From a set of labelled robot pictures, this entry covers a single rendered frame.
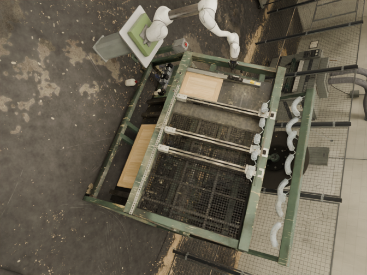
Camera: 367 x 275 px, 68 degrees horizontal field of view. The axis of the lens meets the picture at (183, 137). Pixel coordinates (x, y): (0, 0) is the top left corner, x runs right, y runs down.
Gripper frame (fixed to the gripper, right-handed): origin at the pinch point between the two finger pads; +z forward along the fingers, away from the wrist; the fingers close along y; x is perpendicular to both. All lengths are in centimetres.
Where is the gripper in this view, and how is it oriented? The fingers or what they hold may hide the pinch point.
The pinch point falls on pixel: (232, 69)
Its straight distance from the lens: 349.8
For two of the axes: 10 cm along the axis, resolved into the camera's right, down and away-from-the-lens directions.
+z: 0.7, 4.0, 9.2
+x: -3.0, 8.8, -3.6
